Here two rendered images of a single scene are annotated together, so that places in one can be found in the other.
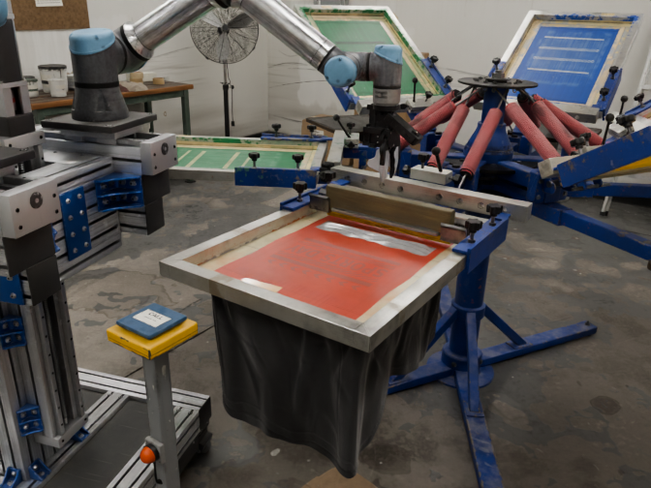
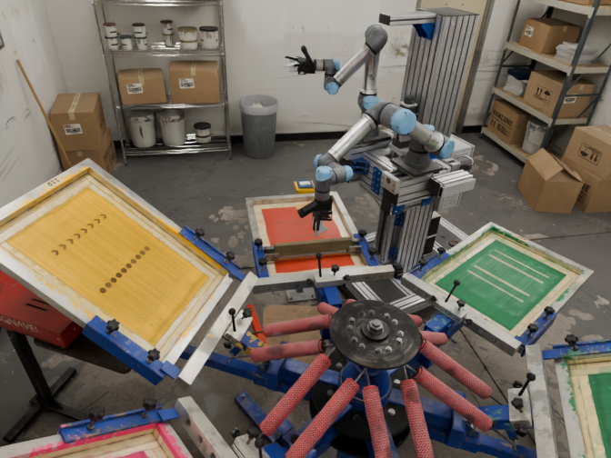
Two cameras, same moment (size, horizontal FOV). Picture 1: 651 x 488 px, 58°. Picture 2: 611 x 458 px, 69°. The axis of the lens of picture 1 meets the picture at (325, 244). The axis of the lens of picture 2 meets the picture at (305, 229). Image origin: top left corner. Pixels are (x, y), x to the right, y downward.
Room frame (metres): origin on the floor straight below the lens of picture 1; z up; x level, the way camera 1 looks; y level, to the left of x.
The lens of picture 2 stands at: (2.86, -1.56, 2.40)
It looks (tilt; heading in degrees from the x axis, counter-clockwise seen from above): 34 degrees down; 133
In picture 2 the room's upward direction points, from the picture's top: 3 degrees clockwise
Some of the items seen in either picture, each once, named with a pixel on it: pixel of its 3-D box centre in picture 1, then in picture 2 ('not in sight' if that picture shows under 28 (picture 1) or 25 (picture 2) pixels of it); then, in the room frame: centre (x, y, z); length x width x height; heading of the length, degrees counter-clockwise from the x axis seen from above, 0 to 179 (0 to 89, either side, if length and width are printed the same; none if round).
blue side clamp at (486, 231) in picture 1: (480, 242); (260, 263); (1.51, -0.43, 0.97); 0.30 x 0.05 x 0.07; 147
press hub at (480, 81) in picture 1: (477, 235); (354, 438); (2.34, -0.64, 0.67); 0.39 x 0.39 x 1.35
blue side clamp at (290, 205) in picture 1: (314, 202); (365, 253); (1.81, 0.04, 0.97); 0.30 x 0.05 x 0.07; 147
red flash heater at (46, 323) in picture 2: not in sight; (44, 284); (1.07, -1.28, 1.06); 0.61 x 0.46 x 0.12; 27
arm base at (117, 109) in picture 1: (98, 99); (417, 154); (1.68, 0.64, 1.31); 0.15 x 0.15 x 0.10
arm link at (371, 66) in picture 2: not in sight; (371, 70); (1.10, 0.87, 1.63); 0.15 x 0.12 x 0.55; 138
